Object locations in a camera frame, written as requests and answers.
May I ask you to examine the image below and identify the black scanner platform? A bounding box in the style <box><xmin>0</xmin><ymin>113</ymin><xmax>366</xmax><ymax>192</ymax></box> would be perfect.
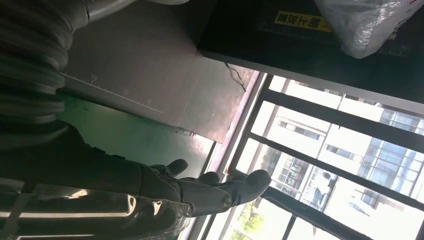
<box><xmin>58</xmin><ymin>0</ymin><xmax>262</xmax><ymax>144</ymax></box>

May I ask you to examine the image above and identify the black scanner column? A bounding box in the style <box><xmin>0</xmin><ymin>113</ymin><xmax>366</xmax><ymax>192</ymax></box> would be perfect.
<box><xmin>196</xmin><ymin>0</ymin><xmax>424</xmax><ymax>115</ymax></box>

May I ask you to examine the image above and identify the yellow and black column label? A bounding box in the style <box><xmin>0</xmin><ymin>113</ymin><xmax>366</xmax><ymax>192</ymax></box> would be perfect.
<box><xmin>273</xmin><ymin>10</ymin><xmax>333</xmax><ymax>34</ymax></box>

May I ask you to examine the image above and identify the black window frame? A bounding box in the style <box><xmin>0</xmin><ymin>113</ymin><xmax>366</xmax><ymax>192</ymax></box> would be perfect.
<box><xmin>227</xmin><ymin>74</ymin><xmax>424</xmax><ymax>240</ymax></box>

